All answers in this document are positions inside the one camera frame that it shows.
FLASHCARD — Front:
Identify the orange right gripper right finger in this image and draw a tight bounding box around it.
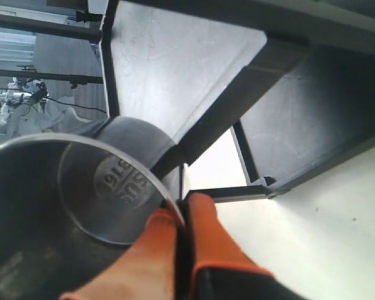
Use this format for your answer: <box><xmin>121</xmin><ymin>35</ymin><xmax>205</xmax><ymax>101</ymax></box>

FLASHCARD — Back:
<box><xmin>187</xmin><ymin>193</ymin><xmax>300</xmax><ymax>299</ymax></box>

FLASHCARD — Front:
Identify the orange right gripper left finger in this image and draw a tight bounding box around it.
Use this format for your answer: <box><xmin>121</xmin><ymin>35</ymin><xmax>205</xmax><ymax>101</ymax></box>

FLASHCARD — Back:
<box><xmin>59</xmin><ymin>208</ymin><xmax>178</xmax><ymax>299</ymax></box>

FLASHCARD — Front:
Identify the stainless steel mug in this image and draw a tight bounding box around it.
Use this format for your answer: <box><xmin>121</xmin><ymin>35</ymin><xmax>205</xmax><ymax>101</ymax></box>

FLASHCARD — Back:
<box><xmin>0</xmin><ymin>117</ymin><xmax>181</xmax><ymax>299</ymax></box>

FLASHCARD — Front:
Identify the black metal shelf rack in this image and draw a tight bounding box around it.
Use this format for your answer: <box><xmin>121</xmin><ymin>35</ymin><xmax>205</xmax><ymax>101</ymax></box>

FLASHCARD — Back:
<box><xmin>0</xmin><ymin>0</ymin><xmax>375</xmax><ymax>204</ymax></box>

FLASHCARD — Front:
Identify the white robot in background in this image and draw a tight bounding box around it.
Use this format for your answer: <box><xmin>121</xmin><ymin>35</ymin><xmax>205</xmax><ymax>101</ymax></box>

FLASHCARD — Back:
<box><xmin>0</xmin><ymin>77</ymin><xmax>79</xmax><ymax>132</ymax></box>

